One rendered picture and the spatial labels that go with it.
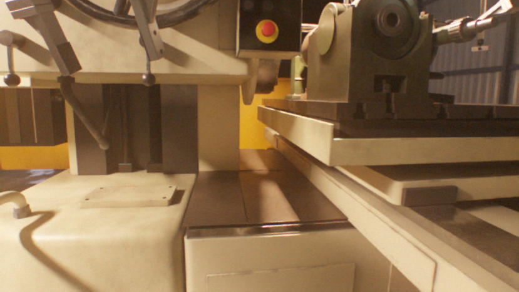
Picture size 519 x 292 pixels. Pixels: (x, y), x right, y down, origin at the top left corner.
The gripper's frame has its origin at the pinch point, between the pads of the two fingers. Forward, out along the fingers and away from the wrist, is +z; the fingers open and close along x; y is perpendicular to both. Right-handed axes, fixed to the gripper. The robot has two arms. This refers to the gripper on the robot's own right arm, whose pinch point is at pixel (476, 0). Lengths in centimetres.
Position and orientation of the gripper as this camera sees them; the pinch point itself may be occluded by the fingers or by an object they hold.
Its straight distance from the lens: 103.5
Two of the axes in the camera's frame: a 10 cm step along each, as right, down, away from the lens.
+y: -9.9, 0.0, -1.4
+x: 0.5, 9.5, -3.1
